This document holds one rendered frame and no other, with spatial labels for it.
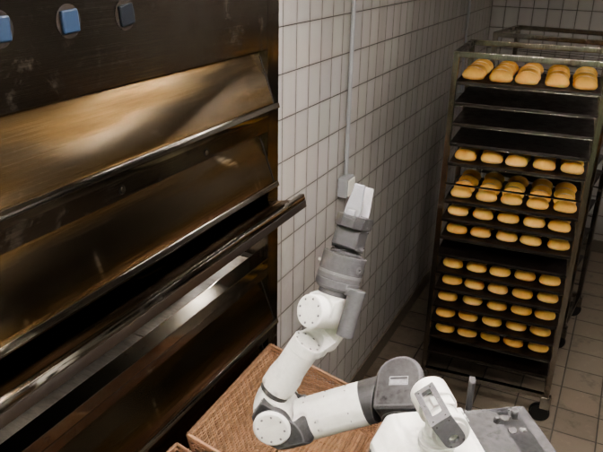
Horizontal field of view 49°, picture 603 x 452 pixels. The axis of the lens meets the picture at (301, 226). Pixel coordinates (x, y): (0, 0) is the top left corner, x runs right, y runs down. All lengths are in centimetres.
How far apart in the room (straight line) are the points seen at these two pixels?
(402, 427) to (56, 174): 83
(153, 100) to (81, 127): 25
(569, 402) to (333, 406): 261
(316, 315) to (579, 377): 296
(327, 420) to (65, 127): 81
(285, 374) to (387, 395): 21
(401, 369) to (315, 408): 19
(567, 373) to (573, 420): 42
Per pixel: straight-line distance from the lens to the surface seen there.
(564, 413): 380
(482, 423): 129
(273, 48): 216
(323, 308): 128
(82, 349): 142
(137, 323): 153
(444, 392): 116
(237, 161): 207
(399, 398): 133
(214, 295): 210
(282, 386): 139
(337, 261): 129
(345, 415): 139
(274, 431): 141
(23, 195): 138
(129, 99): 163
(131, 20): 158
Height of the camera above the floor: 218
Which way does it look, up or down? 23 degrees down
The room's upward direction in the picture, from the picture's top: 1 degrees clockwise
